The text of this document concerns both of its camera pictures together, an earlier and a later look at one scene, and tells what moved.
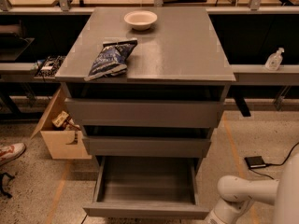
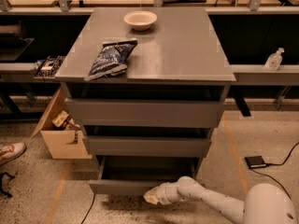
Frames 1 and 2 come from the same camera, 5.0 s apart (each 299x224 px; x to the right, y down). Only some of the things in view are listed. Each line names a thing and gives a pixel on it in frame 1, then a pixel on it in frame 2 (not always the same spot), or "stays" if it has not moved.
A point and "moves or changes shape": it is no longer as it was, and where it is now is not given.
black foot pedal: [255, 161] stays
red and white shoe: [10, 152] stays
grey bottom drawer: [147, 187] moves or changes shape
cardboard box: [66, 142] stays
